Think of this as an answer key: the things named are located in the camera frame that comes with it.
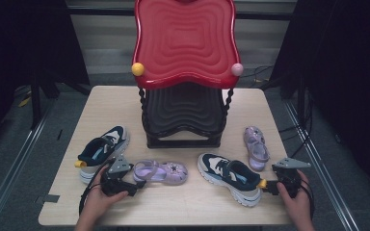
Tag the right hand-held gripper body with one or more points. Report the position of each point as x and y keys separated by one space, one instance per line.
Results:
x=289 y=179

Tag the black horizontal bar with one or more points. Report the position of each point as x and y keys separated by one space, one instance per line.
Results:
x=102 y=12

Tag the red and black shoe rack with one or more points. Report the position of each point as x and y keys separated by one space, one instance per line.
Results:
x=186 y=41

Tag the black metal stand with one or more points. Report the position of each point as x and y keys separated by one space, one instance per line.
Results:
x=36 y=102
x=301 y=102

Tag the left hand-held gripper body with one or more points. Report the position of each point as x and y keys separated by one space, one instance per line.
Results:
x=118 y=184

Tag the black curtain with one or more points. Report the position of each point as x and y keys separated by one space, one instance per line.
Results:
x=347 y=80
x=22 y=38

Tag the small black tape strip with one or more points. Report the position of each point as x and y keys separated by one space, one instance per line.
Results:
x=59 y=134

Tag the person's right hand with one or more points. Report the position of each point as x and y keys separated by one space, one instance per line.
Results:
x=298 y=205

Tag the person's left hand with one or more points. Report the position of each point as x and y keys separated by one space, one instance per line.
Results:
x=93 y=199

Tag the yellow tape piece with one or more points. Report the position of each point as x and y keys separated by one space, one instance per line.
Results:
x=24 y=102

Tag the purple sandal with star charm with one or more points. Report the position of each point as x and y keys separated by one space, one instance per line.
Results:
x=170 y=171

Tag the navy and white sneaker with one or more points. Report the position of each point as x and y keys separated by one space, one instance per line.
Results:
x=109 y=141
x=234 y=179

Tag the grey tape piece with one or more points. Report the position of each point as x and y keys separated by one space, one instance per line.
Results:
x=51 y=198

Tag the metal floor rail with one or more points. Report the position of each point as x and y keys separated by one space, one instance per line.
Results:
x=16 y=166
x=321 y=166

